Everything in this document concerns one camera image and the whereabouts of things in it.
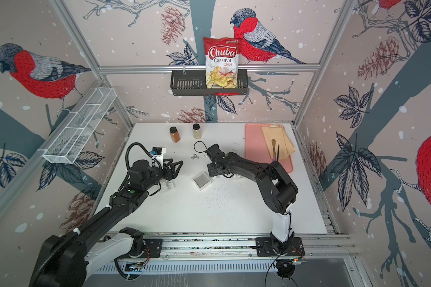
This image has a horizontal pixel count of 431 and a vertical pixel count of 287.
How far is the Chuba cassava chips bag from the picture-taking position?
85 cm

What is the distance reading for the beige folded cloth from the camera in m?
1.06

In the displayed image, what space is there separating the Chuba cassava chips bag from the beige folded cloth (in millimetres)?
417
